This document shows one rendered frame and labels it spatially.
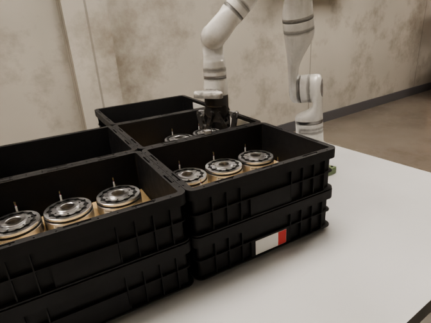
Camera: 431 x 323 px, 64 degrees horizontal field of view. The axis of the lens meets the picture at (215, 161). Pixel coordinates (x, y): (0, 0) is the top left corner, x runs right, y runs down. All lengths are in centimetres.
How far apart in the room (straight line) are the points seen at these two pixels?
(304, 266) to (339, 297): 11
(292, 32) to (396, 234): 63
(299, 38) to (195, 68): 211
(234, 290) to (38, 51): 225
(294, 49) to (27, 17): 197
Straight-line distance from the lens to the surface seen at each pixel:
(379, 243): 95
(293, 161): 78
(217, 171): 90
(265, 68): 366
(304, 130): 119
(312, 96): 117
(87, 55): 264
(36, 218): 83
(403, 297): 82
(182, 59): 308
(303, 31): 110
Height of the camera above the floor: 122
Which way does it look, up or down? 22 degrees down
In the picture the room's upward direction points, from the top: 4 degrees counter-clockwise
